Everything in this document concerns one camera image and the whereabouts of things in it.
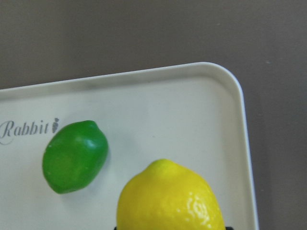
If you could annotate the yellow lemon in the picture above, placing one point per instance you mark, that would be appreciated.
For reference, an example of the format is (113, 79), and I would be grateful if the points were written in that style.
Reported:
(168, 196)

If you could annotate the green lime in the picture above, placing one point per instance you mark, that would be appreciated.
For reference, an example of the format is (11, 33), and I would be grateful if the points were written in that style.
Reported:
(74, 157)

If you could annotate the cream rabbit tray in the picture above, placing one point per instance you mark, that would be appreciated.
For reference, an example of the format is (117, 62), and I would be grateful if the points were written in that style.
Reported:
(193, 114)

